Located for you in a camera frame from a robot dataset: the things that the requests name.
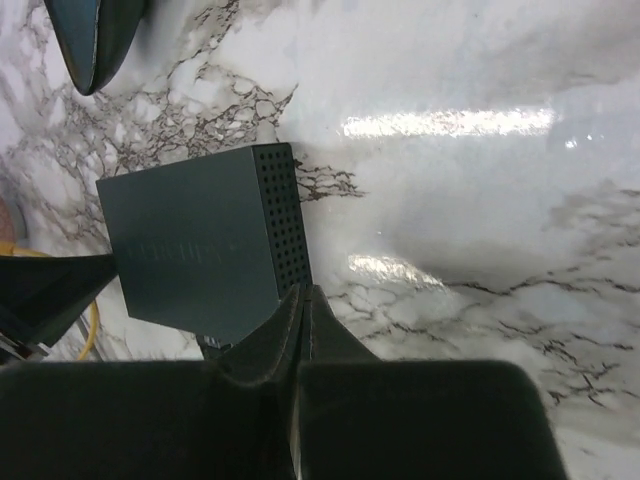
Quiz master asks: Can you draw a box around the black ethernet cable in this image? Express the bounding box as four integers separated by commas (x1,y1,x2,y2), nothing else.
195,333,234,361

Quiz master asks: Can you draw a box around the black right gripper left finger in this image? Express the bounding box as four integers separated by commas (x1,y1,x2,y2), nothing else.
222,285,303,388

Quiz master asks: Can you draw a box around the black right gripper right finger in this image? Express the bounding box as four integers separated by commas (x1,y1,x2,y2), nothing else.
297,285,380,374

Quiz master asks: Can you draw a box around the yellow ethernet cable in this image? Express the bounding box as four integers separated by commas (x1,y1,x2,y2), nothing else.
0,240,99,361

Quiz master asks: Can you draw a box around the blue star-shaped dish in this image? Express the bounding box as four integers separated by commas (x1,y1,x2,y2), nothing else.
44,0,148,96

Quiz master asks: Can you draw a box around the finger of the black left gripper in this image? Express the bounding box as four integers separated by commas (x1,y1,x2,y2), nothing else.
1,254,116,360

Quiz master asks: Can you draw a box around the black network switch box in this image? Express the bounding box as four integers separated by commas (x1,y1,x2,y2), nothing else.
97,143,312,345

